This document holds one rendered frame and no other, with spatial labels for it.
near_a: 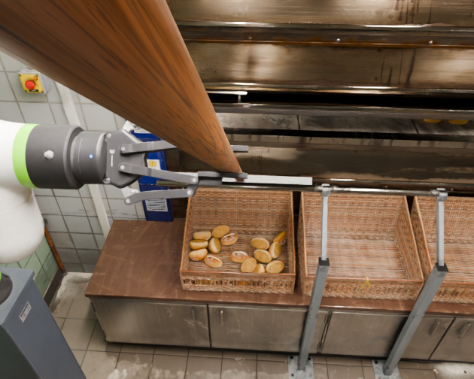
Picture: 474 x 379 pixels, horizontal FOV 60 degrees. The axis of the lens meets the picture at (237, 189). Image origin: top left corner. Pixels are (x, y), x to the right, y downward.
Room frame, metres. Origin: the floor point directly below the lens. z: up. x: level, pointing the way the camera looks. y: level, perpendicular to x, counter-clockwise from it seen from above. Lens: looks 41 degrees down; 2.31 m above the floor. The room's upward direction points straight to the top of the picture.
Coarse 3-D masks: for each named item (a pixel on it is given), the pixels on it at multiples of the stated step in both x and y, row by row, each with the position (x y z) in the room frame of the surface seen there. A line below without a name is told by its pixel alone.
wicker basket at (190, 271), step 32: (256, 192) 1.65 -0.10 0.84; (288, 192) 1.64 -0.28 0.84; (192, 224) 1.59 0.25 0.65; (224, 224) 1.60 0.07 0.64; (256, 224) 1.60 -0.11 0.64; (288, 224) 1.56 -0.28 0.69; (224, 256) 1.41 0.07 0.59; (288, 256) 1.41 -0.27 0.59; (192, 288) 1.21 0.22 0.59; (224, 288) 1.20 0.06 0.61; (256, 288) 1.19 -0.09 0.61; (288, 288) 1.19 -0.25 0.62
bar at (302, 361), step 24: (312, 192) 1.30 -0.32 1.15; (336, 192) 1.29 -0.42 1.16; (360, 192) 1.29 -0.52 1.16; (384, 192) 1.28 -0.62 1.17; (408, 192) 1.28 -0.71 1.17; (432, 192) 1.28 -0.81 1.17; (432, 288) 1.04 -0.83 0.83; (312, 312) 1.07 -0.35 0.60; (312, 336) 1.07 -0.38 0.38; (408, 336) 1.04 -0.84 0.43; (288, 360) 1.13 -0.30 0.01; (312, 360) 1.13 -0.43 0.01; (384, 360) 1.13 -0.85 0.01
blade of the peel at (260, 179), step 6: (192, 174) 1.23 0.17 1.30; (228, 180) 1.21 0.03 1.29; (234, 180) 1.21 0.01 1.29; (246, 180) 1.21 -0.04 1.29; (252, 180) 1.21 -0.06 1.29; (258, 180) 1.21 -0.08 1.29; (264, 180) 1.21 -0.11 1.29; (270, 180) 1.21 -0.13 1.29; (276, 180) 1.21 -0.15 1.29; (282, 180) 1.21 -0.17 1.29; (288, 180) 1.21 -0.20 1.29; (294, 180) 1.21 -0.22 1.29; (300, 180) 1.21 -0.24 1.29; (306, 180) 1.21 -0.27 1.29
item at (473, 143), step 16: (224, 128) 1.75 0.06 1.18; (240, 128) 1.75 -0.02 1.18; (352, 144) 1.66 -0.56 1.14; (368, 144) 1.65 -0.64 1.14; (384, 144) 1.65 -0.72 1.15; (400, 144) 1.64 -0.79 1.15; (416, 144) 1.64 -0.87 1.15; (432, 144) 1.64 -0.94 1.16; (448, 144) 1.63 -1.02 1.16; (464, 144) 1.63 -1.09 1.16
